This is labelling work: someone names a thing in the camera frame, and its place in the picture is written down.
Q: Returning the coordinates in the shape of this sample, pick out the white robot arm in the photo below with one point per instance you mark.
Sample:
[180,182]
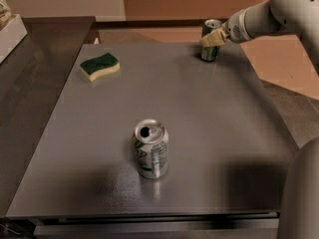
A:
[299,212]

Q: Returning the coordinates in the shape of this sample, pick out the white box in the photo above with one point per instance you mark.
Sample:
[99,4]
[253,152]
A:
[11,35]

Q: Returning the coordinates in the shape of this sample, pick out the green soda can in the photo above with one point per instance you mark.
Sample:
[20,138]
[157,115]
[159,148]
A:
[210,48]

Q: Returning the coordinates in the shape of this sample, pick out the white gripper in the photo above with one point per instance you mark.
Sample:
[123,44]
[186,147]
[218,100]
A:
[235,30]

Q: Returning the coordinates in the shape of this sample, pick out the silver 7up can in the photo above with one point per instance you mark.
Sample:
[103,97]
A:
[150,140]

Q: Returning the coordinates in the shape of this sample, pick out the green yellow sponge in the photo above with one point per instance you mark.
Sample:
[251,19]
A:
[100,66]

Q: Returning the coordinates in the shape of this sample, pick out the dark side counter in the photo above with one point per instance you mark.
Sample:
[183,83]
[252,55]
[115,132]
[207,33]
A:
[31,80]

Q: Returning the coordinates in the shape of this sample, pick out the item on white box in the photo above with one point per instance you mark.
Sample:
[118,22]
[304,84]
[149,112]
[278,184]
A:
[5,13]

